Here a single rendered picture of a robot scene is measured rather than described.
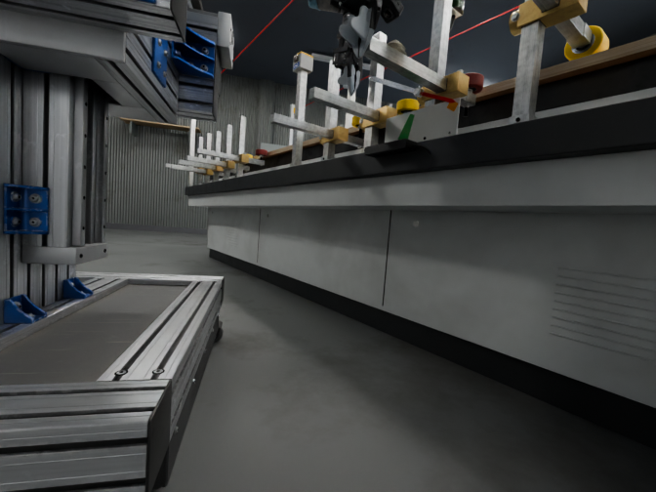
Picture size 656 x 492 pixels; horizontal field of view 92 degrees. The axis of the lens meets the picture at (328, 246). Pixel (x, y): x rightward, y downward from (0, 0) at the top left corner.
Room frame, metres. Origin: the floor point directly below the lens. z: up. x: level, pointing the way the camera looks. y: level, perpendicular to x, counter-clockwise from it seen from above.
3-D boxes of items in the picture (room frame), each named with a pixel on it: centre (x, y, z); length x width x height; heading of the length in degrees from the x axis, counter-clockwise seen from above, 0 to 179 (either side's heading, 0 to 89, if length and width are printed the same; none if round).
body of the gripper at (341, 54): (1.14, -0.02, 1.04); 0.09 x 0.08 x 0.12; 58
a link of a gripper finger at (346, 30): (0.73, -0.01, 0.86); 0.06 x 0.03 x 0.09; 127
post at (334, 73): (1.35, 0.03, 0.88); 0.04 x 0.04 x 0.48; 37
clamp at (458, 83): (0.94, -0.29, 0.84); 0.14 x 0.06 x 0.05; 37
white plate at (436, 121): (0.96, -0.24, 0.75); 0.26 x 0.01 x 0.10; 37
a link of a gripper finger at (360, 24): (0.70, -0.03, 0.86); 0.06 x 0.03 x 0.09; 127
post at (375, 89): (1.15, -0.12, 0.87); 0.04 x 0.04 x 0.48; 37
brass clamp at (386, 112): (1.13, -0.14, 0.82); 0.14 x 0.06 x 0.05; 37
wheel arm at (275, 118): (1.28, 0.06, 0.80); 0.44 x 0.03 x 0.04; 127
